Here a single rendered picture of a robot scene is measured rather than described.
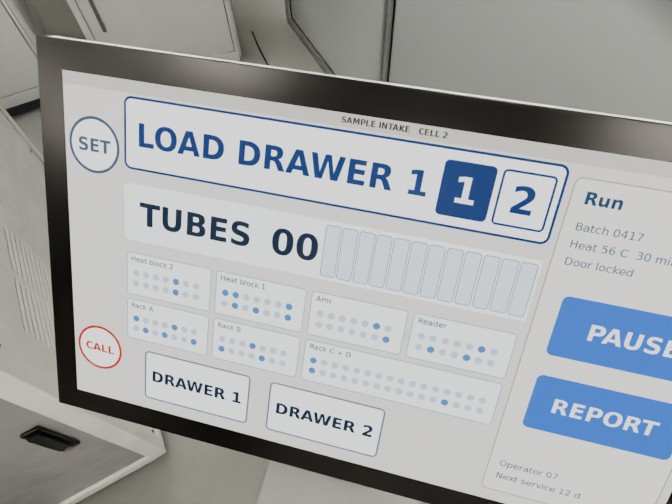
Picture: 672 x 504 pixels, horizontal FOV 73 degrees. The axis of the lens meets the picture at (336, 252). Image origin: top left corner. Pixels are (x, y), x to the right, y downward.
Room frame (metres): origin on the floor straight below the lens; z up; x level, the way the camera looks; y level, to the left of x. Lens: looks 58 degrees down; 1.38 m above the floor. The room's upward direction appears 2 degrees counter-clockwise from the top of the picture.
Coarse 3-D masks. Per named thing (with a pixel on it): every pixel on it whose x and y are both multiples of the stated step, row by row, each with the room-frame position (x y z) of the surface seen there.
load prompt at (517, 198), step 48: (144, 144) 0.24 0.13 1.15; (192, 144) 0.24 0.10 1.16; (240, 144) 0.23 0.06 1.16; (288, 144) 0.22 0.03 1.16; (336, 144) 0.22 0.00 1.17; (384, 144) 0.21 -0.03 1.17; (432, 144) 0.21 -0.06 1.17; (288, 192) 0.20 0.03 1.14; (336, 192) 0.20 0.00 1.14; (384, 192) 0.19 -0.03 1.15; (432, 192) 0.19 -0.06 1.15; (480, 192) 0.18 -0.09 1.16; (528, 192) 0.18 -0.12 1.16; (528, 240) 0.16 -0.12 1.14
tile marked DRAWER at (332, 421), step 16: (272, 384) 0.11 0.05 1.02; (272, 400) 0.10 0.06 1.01; (288, 400) 0.10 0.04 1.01; (304, 400) 0.09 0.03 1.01; (320, 400) 0.09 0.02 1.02; (336, 400) 0.09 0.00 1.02; (272, 416) 0.09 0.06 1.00; (288, 416) 0.09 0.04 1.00; (304, 416) 0.08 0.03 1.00; (320, 416) 0.08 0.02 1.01; (336, 416) 0.08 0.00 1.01; (352, 416) 0.08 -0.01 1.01; (368, 416) 0.08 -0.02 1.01; (384, 416) 0.08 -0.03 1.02; (288, 432) 0.08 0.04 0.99; (304, 432) 0.07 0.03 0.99; (320, 432) 0.07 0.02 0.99; (336, 432) 0.07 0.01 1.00; (352, 432) 0.07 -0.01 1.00; (368, 432) 0.07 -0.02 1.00; (352, 448) 0.06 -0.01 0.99; (368, 448) 0.06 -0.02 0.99
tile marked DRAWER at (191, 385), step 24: (144, 360) 0.13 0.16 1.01; (168, 360) 0.13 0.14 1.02; (144, 384) 0.12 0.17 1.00; (168, 384) 0.11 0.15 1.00; (192, 384) 0.11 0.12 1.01; (216, 384) 0.11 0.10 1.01; (240, 384) 0.11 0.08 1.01; (192, 408) 0.10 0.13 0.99; (216, 408) 0.10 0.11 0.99; (240, 408) 0.09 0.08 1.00
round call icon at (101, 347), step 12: (84, 324) 0.16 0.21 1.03; (96, 324) 0.16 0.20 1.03; (84, 336) 0.15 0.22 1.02; (96, 336) 0.15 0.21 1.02; (108, 336) 0.15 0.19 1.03; (120, 336) 0.15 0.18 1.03; (84, 348) 0.15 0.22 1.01; (96, 348) 0.14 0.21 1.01; (108, 348) 0.14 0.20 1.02; (120, 348) 0.14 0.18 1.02; (84, 360) 0.14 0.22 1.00; (96, 360) 0.14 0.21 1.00; (108, 360) 0.14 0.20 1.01; (120, 360) 0.13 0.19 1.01; (120, 372) 0.13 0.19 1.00
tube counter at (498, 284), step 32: (288, 224) 0.19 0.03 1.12; (320, 224) 0.19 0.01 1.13; (288, 256) 0.17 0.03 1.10; (320, 256) 0.17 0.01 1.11; (352, 256) 0.17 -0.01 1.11; (384, 256) 0.16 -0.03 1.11; (416, 256) 0.16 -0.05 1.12; (448, 256) 0.16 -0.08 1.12; (480, 256) 0.15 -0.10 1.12; (512, 256) 0.15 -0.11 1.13; (384, 288) 0.15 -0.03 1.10; (416, 288) 0.15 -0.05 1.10; (448, 288) 0.14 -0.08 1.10; (480, 288) 0.14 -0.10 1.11; (512, 288) 0.14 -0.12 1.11
